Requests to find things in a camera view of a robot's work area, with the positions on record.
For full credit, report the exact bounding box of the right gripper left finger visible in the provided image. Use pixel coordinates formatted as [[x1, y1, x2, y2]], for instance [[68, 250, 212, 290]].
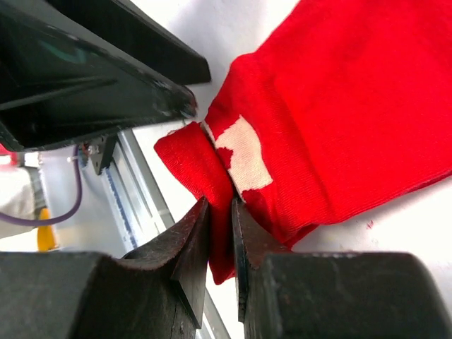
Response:
[[1, 198, 209, 338]]

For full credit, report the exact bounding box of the aluminium front rail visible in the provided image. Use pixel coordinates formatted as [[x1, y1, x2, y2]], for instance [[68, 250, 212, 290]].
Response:
[[81, 129, 234, 339]]

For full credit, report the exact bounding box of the red santa sock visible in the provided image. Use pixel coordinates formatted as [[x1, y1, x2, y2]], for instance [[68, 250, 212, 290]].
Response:
[[155, 1, 451, 284]]

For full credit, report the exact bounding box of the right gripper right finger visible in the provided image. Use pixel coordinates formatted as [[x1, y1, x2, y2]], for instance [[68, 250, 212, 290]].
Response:
[[232, 200, 451, 338]]

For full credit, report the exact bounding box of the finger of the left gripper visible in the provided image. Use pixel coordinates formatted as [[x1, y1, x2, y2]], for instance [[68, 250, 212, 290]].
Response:
[[49, 0, 211, 85], [1, 1, 197, 151]]

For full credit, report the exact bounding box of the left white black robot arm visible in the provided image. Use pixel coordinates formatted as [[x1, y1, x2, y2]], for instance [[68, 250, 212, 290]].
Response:
[[1, 1, 211, 237]]

